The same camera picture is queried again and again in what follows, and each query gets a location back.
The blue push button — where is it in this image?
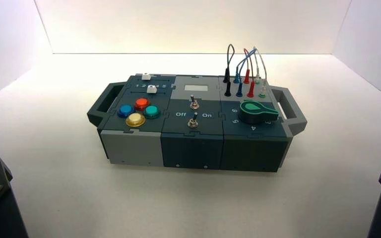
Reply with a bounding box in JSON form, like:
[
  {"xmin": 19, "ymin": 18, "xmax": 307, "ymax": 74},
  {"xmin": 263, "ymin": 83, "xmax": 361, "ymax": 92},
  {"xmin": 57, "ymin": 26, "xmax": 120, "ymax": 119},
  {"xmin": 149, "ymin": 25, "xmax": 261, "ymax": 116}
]
[{"xmin": 117, "ymin": 104, "xmax": 135, "ymax": 119}]

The green rotary knob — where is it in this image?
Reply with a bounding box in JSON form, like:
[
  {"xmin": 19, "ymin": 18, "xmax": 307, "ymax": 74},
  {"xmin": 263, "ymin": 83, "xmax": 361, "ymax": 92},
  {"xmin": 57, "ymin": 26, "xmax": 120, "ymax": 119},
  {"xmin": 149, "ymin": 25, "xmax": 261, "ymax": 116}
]
[{"xmin": 239, "ymin": 101, "xmax": 279, "ymax": 124}]

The teal push button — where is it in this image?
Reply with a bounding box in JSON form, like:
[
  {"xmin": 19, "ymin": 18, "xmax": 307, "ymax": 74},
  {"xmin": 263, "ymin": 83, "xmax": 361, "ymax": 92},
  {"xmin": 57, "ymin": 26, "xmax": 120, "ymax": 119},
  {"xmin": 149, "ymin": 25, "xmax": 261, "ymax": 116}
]
[{"xmin": 143, "ymin": 105, "xmax": 161, "ymax": 119}]

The red push button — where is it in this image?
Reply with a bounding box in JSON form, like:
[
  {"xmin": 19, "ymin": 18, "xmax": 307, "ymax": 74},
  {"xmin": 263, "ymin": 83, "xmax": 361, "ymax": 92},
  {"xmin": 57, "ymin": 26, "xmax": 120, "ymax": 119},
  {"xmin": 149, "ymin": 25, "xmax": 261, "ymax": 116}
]
[{"xmin": 133, "ymin": 98, "xmax": 151, "ymax": 112}]

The black jumper cable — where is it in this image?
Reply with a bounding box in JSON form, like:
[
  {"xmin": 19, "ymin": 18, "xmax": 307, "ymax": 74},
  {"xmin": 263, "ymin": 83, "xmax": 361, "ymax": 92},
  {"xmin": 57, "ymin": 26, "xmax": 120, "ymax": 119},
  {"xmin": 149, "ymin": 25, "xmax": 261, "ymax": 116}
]
[{"xmin": 223, "ymin": 44, "xmax": 236, "ymax": 97}]

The blue jumper cable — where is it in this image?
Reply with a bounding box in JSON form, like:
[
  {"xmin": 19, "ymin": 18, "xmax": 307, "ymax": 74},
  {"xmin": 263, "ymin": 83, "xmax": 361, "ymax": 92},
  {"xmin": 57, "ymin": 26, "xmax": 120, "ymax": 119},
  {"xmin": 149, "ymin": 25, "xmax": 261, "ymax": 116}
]
[{"xmin": 233, "ymin": 48, "xmax": 256, "ymax": 98}]

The white jumper cable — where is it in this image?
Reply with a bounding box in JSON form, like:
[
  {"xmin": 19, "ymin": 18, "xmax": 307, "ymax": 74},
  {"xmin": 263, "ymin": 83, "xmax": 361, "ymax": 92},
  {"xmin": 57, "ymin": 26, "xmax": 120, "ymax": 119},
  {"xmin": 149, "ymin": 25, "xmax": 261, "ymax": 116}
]
[{"xmin": 253, "ymin": 46, "xmax": 268, "ymax": 97}]

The red jumper cable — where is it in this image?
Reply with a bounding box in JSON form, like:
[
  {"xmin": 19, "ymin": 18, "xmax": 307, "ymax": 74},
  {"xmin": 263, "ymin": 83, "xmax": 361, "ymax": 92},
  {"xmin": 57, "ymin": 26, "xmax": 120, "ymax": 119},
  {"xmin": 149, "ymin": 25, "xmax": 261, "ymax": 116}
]
[{"xmin": 243, "ymin": 48, "xmax": 256, "ymax": 98}]

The yellow push button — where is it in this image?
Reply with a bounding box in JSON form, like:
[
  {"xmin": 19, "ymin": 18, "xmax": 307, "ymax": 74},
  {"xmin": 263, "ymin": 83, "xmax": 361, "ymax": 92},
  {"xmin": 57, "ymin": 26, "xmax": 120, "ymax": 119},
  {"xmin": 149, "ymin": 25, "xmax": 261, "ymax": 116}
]
[{"xmin": 125, "ymin": 113, "xmax": 146, "ymax": 128}]

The dark teal grey control box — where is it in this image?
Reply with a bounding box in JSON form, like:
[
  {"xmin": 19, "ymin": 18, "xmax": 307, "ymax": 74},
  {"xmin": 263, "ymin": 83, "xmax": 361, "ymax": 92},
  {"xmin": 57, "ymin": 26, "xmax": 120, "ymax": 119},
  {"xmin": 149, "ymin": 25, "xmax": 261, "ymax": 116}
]
[{"xmin": 87, "ymin": 73, "xmax": 308, "ymax": 173}]

